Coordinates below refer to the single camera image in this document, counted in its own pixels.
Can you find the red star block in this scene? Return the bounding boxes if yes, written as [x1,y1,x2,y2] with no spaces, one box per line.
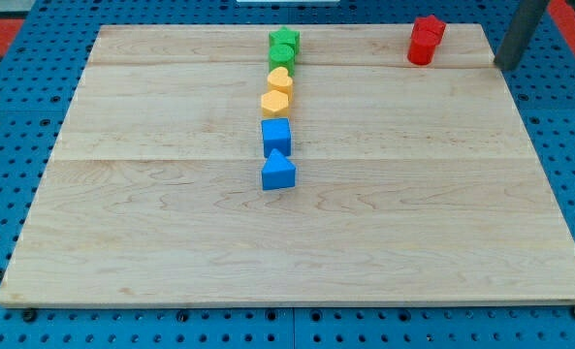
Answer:
[411,15,446,47]

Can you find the yellow heart block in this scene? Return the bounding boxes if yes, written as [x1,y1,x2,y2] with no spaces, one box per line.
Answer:
[267,66,294,101]

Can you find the green star block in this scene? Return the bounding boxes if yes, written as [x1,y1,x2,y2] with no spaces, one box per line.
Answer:
[269,26,301,54]

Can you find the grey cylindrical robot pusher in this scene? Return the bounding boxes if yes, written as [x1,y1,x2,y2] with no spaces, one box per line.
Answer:
[494,0,550,72]

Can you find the red cylinder block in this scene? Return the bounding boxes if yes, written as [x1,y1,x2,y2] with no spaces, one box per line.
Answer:
[407,30,439,66]

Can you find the wooden board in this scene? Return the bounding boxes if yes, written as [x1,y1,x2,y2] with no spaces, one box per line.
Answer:
[0,24,575,308]

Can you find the blue triangle block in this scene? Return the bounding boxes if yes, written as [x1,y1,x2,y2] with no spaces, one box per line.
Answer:
[261,149,297,190]

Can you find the yellow hexagon block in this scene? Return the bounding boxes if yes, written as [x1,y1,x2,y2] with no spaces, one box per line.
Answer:
[261,90,290,118]

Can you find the green cylinder block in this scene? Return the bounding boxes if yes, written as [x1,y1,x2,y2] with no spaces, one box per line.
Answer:
[268,44,296,77]

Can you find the blue cube block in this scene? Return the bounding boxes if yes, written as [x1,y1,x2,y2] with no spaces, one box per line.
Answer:
[261,117,292,158]

